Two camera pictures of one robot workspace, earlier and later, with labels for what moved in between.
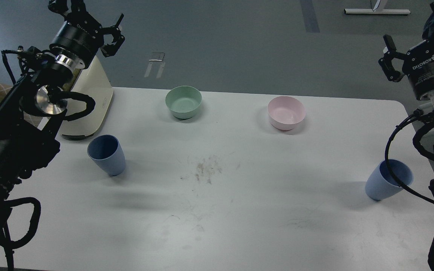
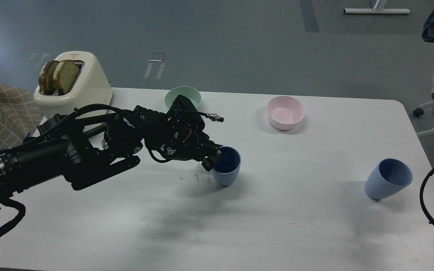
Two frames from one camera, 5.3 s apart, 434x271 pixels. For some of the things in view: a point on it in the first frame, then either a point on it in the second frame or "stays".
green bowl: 183,101 stays
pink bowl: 285,111 stays
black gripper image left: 77,40 to 178,135
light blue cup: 381,183 stays
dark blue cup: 106,151 to 226,169
